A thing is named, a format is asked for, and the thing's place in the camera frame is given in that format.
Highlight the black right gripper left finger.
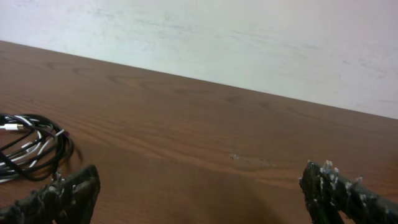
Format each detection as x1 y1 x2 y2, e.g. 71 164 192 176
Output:
1 164 101 224

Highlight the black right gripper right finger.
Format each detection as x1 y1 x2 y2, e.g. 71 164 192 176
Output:
299 161 397 224

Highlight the black usb cable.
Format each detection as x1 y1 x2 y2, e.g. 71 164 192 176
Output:
0 113 75 182

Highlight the white usb cable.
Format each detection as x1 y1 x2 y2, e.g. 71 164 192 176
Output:
0 114 65 184

